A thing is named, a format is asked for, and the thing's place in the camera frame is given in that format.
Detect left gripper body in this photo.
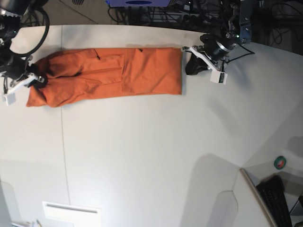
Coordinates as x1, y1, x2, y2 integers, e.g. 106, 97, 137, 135
200, 34, 237, 63

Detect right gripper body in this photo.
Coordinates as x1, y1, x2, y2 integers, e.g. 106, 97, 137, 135
0, 55, 36, 81

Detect orange t-shirt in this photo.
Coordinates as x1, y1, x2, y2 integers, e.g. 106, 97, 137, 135
27, 47, 182, 107

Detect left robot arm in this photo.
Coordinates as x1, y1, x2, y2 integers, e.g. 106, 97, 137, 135
183, 0, 254, 78

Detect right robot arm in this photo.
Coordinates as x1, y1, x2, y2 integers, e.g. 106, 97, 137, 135
0, 0, 50, 93

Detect green tape roll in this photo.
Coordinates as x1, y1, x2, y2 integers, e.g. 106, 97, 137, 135
274, 156, 287, 170

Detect white paper sheet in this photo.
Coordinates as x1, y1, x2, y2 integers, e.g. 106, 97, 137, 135
42, 201, 101, 227

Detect black keyboard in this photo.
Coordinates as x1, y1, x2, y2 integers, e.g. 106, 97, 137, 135
257, 175, 292, 227

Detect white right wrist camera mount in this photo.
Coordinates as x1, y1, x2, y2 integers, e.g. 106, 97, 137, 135
1, 72, 39, 106

